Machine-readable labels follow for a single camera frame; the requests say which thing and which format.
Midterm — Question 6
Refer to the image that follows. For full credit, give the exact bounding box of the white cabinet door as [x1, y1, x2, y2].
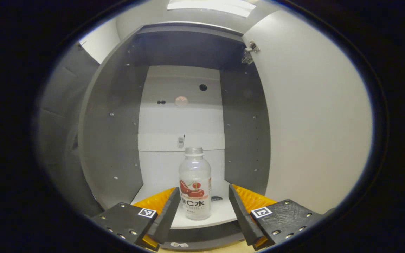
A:
[242, 10, 373, 215]

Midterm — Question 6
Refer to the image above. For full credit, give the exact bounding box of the ceiling light panel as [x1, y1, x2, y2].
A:
[167, 0, 256, 18]

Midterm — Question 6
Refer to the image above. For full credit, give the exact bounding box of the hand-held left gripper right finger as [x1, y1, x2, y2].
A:
[228, 183, 325, 251]

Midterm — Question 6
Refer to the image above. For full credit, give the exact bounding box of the metal door hinge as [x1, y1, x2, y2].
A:
[242, 40, 260, 65]

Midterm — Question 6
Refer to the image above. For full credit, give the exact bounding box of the grey cabinet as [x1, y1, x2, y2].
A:
[78, 21, 271, 251]

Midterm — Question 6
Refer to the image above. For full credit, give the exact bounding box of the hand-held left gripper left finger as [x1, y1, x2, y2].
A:
[90, 186, 181, 251]

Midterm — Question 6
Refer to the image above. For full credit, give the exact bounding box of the clear plastic bottle red label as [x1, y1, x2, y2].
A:
[179, 147, 212, 221]

